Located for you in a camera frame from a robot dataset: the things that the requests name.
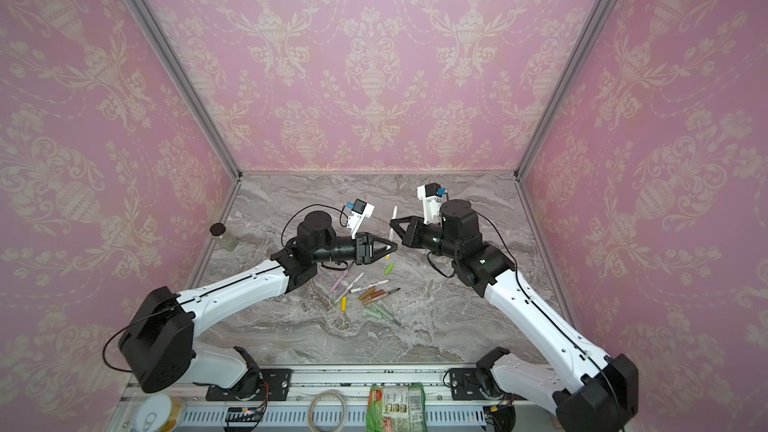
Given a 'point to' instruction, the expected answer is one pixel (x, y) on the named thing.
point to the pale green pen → (384, 313)
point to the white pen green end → (348, 288)
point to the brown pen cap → (367, 293)
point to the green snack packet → (396, 408)
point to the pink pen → (342, 277)
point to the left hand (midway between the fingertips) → (394, 251)
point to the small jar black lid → (225, 240)
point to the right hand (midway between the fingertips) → (392, 223)
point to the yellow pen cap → (344, 303)
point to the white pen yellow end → (391, 231)
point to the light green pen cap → (390, 268)
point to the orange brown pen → (379, 294)
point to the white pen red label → (354, 290)
